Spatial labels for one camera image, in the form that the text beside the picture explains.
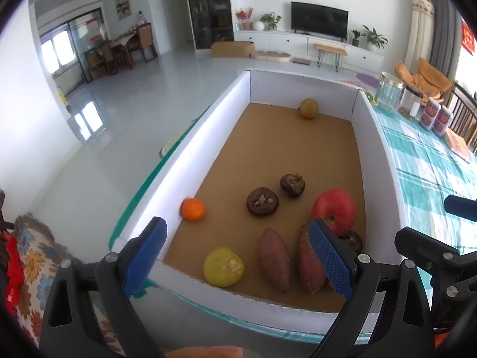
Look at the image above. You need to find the beige curtain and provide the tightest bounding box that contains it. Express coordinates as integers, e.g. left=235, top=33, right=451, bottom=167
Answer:
left=404, top=0, right=436, bottom=70

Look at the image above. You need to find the wooden stool with hairpin legs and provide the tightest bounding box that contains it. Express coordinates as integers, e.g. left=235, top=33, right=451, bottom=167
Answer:
left=313, top=44, right=348, bottom=72

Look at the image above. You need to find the small orange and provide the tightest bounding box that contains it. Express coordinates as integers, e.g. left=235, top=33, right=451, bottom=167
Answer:
left=181, top=197, right=206, bottom=222

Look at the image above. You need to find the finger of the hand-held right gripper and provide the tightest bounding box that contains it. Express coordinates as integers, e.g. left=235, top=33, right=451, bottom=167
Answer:
left=394, top=227, right=477, bottom=329
left=443, top=194, right=477, bottom=222

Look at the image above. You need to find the black television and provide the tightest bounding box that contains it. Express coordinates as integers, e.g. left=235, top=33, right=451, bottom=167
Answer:
left=291, top=2, right=349, bottom=42

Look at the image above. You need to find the brown cardboard box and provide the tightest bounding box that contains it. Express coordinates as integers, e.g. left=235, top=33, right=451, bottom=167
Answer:
left=211, top=41, right=255, bottom=58

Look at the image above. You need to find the large olive-yellow citrus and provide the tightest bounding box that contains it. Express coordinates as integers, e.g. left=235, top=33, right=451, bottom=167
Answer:
left=298, top=98, right=320, bottom=119

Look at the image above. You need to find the orange cloth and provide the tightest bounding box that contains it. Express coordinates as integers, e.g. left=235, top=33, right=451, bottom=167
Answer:
left=395, top=58, right=453, bottom=101

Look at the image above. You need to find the person's left hand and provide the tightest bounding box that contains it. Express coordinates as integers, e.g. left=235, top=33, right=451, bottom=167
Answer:
left=164, top=345, right=244, bottom=358

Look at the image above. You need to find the glass sliding door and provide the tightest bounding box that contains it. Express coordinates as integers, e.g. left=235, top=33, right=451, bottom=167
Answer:
left=39, top=7, right=105, bottom=86

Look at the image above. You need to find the reddish sweet potato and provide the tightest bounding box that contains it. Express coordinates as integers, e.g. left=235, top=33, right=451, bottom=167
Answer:
left=258, top=227, right=292, bottom=294
left=297, top=224, right=329, bottom=294

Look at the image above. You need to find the bright yellow lemon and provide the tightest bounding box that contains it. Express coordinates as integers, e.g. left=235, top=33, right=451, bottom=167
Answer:
left=203, top=246, right=245, bottom=288

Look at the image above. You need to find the glass jar with gold lid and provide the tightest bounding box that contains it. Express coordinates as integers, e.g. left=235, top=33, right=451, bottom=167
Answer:
left=376, top=72, right=405, bottom=112

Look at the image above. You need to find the red apple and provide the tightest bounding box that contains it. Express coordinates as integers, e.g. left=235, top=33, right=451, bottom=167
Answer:
left=311, top=189, right=357, bottom=237

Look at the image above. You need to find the red flower bouquet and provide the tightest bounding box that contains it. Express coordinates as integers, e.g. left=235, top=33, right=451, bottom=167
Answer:
left=236, top=7, right=254, bottom=30

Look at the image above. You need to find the teal checked tablecloth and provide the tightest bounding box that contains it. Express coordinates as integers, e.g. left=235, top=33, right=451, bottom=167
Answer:
left=367, top=102, right=477, bottom=262

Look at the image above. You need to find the orange book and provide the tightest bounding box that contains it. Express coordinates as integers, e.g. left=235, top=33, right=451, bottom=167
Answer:
left=443, top=127, right=473, bottom=163

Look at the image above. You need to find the black glass display cabinet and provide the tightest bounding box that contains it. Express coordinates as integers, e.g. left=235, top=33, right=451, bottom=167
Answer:
left=184, top=0, right=235, bottom=50

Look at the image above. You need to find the green potted plant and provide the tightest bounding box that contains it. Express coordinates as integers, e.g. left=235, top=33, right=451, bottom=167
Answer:
left=260, top=12, right=283, bottom=31

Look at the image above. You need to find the glass jar with black lid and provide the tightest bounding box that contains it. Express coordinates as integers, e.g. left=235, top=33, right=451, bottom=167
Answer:
left=398, top=85, right=423, bottom=121

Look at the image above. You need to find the purple round mat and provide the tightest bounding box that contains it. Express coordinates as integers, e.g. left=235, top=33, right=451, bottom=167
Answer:
left=356, top=73, right=381, bottom=88

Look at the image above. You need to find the wooden dining table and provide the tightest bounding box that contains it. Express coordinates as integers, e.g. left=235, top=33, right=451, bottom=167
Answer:
left=108, top=32, right=140, bottom=70

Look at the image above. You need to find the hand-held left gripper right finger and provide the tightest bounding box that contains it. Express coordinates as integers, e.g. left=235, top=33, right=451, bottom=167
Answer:
left=307, top=219, right=435, bottom=358

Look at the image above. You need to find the red can with white lid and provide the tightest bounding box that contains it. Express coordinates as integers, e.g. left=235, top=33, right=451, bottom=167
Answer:
left=419, top=97, right=441, bottom=131
left=432, top=106, right=453, bottom=137

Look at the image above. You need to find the red wall hanging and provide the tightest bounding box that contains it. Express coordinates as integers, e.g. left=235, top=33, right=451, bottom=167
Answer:
left=461, top=20, right=477, bottom=55

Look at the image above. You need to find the white low cabinet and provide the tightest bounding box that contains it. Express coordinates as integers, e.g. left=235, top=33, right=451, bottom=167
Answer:
left=234, top=30, right=384, bottom=75

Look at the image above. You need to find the grey curtain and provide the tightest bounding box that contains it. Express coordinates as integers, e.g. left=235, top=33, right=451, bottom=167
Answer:
left=423, top=0, right=466, bottom=79

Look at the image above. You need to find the red plastic object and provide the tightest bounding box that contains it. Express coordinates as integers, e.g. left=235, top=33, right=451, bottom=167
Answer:
left=0, top=231, right=21, bottom=312

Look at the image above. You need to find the floral patterned blanket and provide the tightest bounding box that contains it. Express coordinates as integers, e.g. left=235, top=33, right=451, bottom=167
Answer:
left=7, top=212, right=127, bottom=355

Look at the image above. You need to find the dark wooden armchair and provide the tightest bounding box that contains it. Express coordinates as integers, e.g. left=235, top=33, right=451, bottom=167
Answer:
left=443, top=82, right=477, bottom=153

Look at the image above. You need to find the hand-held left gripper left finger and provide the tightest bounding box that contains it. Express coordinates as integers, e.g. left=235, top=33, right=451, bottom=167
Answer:
left=39, top=216, right=168, bottom=358

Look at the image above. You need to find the framed wall picture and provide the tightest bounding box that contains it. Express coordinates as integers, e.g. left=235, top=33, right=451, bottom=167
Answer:
left=114, top=0, right=131, bottom=21

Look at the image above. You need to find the large leafy potted plant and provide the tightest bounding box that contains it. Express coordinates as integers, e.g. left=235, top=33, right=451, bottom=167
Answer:
left=361, top=25, right=389, bottom=53

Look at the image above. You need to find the round beige cushion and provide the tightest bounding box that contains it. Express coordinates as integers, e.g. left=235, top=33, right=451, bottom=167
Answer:
left=250, top=50, right=293, bottom=64

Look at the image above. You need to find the white box with cardboard bottom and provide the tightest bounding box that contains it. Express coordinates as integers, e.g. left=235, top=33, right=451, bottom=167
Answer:
left=110, top=68, right=407, bottom=334

